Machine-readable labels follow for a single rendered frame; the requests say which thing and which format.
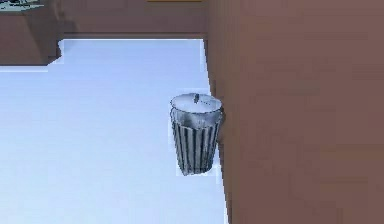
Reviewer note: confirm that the grey ribbed metal trash bin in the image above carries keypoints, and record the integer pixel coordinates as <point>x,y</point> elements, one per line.
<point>196,143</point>

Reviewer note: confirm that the pale grey-green flat object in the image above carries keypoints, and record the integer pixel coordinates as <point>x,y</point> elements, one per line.
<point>18,4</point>

